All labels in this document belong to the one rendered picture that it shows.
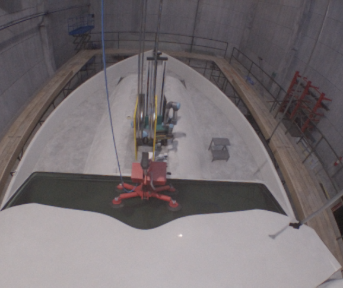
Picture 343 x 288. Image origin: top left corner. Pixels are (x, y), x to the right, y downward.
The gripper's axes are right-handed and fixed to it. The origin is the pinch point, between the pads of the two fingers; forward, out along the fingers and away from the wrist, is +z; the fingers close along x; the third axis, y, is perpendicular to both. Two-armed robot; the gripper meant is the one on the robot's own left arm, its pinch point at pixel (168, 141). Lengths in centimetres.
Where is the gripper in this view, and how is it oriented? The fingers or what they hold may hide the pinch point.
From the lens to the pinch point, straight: 319.3
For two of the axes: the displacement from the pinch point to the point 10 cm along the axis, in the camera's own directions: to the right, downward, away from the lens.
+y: 1.7, 3.8, -9.1
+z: -1.9, 9.2, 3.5
